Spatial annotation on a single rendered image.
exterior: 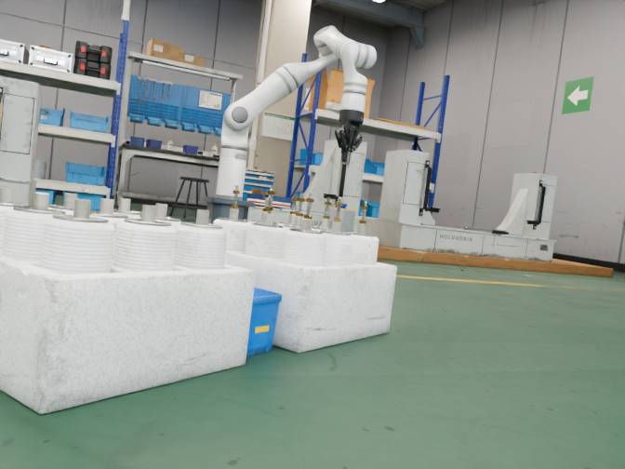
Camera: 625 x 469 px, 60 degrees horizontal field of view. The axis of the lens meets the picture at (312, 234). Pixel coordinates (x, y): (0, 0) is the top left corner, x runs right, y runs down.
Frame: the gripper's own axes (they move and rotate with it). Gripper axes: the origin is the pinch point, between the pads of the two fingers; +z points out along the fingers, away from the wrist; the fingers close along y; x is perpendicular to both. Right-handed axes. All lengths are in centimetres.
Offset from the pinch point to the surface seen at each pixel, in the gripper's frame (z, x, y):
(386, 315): 42, -27, -12
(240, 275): 30, -27, -68
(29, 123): -11, 211, 2
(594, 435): 47, -82, -41
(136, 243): 25, -22, -87
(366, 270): 29.7, -27.0, -25.0
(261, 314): 39, -23, -57
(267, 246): 26, -11, -44
